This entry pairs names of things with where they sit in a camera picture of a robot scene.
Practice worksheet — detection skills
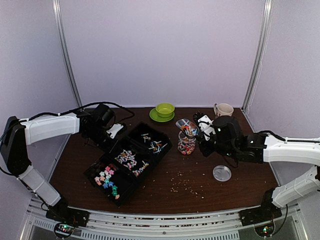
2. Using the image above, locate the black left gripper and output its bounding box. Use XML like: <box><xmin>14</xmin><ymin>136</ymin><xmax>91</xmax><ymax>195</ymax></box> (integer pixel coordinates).
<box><xmin>84</xmin><ymin>125</ymin><xmax>121</xmax><ymax>155</ymax></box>

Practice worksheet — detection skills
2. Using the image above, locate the silver metal scoop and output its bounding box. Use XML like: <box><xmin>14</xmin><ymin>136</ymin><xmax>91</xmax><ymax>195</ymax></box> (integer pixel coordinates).
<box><xmin>175</xmin><ymin>118</ymin><xmax>200</xmax><ymax>138</ymax></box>

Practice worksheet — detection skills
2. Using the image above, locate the clear plastic jar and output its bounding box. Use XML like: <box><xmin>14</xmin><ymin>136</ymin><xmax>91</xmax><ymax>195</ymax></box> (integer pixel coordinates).
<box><xmin>177</xmin><ymin>131</ymin><xmax>196</xmax><ymax>155</ymax></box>

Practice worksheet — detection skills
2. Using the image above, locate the black three-compartment candy tray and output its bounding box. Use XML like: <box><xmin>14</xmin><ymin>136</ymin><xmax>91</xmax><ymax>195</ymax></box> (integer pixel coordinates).
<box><xmin>84</xmin><ymin>122</ymin><xmax>172</xmax><ymax>207</ymax></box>

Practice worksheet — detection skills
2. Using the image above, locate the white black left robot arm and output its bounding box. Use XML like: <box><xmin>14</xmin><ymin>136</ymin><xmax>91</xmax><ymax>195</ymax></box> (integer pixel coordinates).
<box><xmin>0</xmin><ymin>103</ymin><xmax>116</xmax><ymax>222</ymax></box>

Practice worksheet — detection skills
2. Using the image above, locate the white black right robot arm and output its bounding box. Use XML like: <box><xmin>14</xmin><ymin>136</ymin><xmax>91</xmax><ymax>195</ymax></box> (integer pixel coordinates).
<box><xmin>193</xmin><ymin>112</ymin><xmax>320</xmax><ymax>221</ymax></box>

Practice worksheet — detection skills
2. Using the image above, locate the coral pattern ceramic mug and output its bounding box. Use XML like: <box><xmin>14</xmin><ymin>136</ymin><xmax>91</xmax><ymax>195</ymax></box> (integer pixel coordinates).
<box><xmin>213</xmin><ymin>103</ymin><xmax>234</xmax><ymax>119</ymax></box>

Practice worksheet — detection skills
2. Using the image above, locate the silver jar lid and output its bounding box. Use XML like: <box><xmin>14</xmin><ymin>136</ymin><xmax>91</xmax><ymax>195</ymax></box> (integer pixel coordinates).
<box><xmin>212</xmin><ymin>165</ymin><xmax>232</xmax><ymax>182</ymax></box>

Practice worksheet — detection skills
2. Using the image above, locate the green bowl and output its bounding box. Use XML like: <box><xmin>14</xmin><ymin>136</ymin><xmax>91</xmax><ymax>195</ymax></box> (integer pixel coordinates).
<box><xmin>155</xmin><ymin>103</ymin><xmax>175</xmax><ymax>118</ymax></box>

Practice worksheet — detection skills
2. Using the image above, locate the green saucer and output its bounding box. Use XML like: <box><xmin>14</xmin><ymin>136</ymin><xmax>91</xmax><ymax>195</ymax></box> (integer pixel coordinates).
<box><xmin>149</xmin><ymin>108</ymin><xmax>175</xmax><ymax>123</ymax></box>

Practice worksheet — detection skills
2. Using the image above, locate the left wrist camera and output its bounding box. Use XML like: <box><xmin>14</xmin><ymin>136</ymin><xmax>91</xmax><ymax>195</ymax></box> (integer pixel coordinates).
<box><xmin>106</xmin><ymin>123</ymin><xmax>125</xmax><ymax>139</ymax></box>

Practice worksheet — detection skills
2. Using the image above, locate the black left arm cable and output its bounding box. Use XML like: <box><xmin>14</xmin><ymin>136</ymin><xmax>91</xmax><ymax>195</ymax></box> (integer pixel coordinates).
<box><xmin>0</xmin><ymin>101</ymin><xmax>136</xmax><ymax>176</ymax></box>

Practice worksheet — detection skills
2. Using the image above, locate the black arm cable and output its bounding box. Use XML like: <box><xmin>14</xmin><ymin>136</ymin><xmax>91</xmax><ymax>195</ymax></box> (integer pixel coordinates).
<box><xmin>259</xmin><ymin>129</ymin><xmax>320</xmax><ymax>145</ymax></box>
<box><xmin>0</xmin><ymin>101</ymin><xmax>136</xmax><ymax>176</ymax></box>

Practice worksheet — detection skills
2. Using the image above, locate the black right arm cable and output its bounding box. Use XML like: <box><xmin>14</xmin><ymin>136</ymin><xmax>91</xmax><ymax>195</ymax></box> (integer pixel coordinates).
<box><xmin>259</xmin><ymin>129</ymin><xmax>320</xmax><ymax>145</ymax></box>

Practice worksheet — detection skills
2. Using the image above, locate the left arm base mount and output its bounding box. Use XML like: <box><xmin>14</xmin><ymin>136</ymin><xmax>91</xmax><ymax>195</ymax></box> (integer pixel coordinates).
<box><xmin>42</xmin><ymin>197</ymin><xmax>90</xmax><ymax>240</ymax></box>

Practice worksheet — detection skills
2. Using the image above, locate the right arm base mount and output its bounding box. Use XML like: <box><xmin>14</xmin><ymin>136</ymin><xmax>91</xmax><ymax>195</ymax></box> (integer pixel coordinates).
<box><xmin>238</xmin><ymin>188</ymin><xmax>284</xmax><ymax>239</ymax></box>

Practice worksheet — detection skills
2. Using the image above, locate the front aluminium rail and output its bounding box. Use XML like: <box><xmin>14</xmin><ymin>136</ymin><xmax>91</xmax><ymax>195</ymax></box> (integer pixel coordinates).
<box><xmin>18</xmin><ymin>205</ymin><xmax>310</xmax><ymax>240</ymax></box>

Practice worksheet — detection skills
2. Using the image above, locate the right aluminium frame post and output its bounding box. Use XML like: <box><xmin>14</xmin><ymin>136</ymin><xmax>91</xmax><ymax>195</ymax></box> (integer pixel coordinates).
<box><xmin>241</xmin><ymin>0</ymin><xmax>274</xmax><ymax>113</ymax></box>

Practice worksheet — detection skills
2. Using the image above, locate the aluminium frame post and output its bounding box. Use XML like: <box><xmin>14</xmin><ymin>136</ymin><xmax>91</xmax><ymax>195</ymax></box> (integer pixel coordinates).
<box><xmin>52</xmin><ymin>0</ymin><xmax>83</xmax><ymax>107</ymax></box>
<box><xmin>241</xmin><ymin>0</ymin><xmax>274</xmax><ymax>113</ymax></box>

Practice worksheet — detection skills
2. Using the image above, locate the left aluminium frame post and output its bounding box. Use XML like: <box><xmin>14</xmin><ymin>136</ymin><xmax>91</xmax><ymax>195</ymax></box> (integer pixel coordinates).
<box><xmin>52</xmin><ymin>0</ymin><xmax>83</xmax><ymax>107</ymax></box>

